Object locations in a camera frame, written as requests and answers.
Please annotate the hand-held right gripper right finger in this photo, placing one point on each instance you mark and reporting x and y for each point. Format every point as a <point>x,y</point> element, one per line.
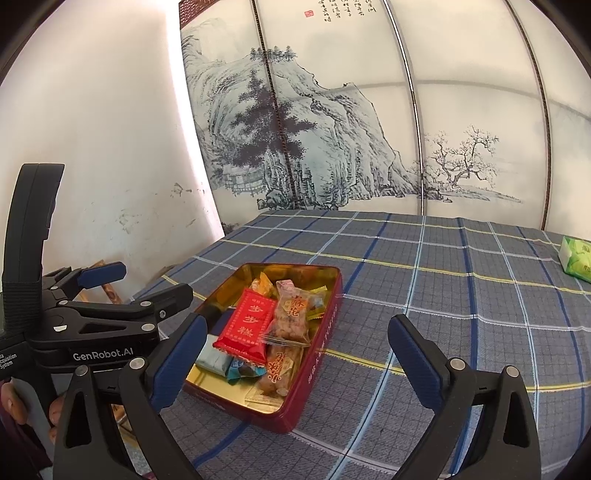
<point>415,360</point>

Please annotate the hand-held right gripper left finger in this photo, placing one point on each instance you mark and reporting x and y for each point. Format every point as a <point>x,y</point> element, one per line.
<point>180,360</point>

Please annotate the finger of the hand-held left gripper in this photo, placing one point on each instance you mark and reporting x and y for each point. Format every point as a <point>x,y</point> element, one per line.
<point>101,274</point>
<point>138,314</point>

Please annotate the blue candy packet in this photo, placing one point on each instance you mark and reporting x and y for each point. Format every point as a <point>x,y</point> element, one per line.
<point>242,371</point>

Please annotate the red snack packet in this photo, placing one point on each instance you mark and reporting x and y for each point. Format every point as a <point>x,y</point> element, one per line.
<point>244,325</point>

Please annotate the large clear fried twist packet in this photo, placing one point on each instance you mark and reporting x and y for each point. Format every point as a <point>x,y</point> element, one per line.
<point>279,369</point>

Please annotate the orange snack packet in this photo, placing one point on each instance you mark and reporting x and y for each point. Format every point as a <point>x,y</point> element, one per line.
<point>264,286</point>

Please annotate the yellow candy packet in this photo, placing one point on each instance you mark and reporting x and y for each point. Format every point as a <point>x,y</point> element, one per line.
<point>318,302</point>

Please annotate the small clear fried snack packet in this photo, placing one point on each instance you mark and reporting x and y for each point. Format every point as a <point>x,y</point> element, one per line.
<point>291,318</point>

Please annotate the red tin box gold interior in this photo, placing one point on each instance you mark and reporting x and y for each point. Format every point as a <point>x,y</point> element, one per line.
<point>295,410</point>

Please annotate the person's left hand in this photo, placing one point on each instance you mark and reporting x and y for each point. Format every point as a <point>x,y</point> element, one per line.
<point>11,401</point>

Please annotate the purple clothing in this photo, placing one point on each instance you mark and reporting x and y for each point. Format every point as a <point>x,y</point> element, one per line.
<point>18,454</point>

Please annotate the green tissue pack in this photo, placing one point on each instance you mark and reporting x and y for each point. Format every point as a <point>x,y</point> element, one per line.
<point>577,258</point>

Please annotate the landscape painted folding screen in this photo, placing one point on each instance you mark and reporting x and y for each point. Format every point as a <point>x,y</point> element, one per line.
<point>346,69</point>

